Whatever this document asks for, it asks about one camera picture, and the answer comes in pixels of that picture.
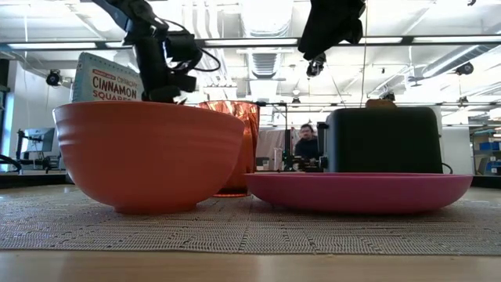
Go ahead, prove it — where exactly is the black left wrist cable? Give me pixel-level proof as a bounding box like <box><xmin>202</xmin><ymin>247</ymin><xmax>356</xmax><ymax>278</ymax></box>
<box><xmin>154</xmin><ymin>15</ymin><xmax>222</xmax><ymax>74</ymax></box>

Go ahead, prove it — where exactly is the black toaster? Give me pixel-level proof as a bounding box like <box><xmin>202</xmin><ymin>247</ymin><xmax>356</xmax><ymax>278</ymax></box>
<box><xmin>316</xmin><ymin>106</ymin><xmax>445</xmax><ymax>175</ymax></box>

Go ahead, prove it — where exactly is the cinnamon squares cereal box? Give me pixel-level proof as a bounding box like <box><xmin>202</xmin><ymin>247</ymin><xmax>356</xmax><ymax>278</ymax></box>
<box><xmin>70</xmin><ymin>52</ymin><xmax>146</xmax><ymax>104</ymax></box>

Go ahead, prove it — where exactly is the black slanted bar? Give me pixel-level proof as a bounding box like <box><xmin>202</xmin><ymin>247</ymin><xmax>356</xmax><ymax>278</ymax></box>
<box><xmin>0</xmin><ymin>154</ymin><xmax>23</xmax><ymax>174</ymax></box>

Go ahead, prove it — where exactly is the grey background monitor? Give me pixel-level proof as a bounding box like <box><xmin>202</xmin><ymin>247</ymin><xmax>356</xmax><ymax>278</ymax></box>
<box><xmin>17</xmin><ymin>127</ymin><xmax>56</xmax><ymax>170</ymax></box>

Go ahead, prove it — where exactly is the brown toast slice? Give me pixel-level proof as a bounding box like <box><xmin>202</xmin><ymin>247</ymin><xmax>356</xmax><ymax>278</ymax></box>
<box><xmin>366</xmin><ymin>98</ymin><xmax>397</xmax><ymax>109</ymax></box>

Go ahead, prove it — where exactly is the person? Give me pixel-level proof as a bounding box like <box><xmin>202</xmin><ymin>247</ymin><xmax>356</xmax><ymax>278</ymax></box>
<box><xmin>294</xmin><ymin>123</ymin><xmax>320</xmax><ymax>162</ymax></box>

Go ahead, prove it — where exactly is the orange bowl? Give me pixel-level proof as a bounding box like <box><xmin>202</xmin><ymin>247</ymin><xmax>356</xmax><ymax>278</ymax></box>
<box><xmin>52</xmin><ymin>100</ymin><xmax>246</xmax><ymax>215</ymax></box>

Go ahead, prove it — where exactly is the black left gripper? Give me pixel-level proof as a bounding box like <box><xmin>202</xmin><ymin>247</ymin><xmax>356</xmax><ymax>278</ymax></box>
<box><xmin>134</xmin><ymin>36</ymin><xmax>198</xmax><ymax>106</ymax></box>

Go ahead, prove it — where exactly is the background storage shelf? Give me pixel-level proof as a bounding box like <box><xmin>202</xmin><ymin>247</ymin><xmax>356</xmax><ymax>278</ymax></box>
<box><xmin>471</xmin><ymin>128</ymin><xmax>501</xmax><ymax>176</ymax></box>

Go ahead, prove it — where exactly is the orange patterned glass tumbler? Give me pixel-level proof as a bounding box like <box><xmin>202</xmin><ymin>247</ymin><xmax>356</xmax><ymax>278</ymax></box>
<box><xmin>197</xmin><ymin>99</ymin><xmax>261</xmax><ymax>198</ymax></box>

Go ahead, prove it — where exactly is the black overhead camera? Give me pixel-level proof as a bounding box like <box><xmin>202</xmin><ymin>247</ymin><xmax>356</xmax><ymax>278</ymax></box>
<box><xmin>306</xmin><ymin>52</ymin><xmax>328</xmax><ymax>78</ymax></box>

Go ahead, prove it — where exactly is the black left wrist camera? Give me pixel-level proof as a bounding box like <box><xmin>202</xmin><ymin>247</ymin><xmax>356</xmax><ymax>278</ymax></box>
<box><xmin>166</xmin><ymin>32</ymin><xmax>203</xmax><ymax>64</ymax></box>

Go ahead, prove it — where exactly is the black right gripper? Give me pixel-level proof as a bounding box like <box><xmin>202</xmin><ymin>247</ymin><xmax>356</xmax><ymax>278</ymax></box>
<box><xmin>297</xmin><ymin>0</ymin><xmax>367</xmax><ymax>62</ymax></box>

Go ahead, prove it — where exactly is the pink plate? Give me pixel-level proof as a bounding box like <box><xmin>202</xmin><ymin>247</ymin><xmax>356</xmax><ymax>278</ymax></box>
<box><xmin>244</xmin><ymin>172</ymin><xmax>474</xmax><ymax>215</ymax></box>

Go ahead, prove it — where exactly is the grey woven placemat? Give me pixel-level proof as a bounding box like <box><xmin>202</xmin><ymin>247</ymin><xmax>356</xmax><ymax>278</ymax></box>
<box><xmin>0</xmin><ymin>191</ymin><xmax>501</xmax><ymax>257</ymax></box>

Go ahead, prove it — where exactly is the black overhead beam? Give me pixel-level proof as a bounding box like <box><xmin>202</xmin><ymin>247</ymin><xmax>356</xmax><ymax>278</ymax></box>
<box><xmin>0</xmin><ymin>34</ymin><xmax>501</xmax><ymax>50</ymax></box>

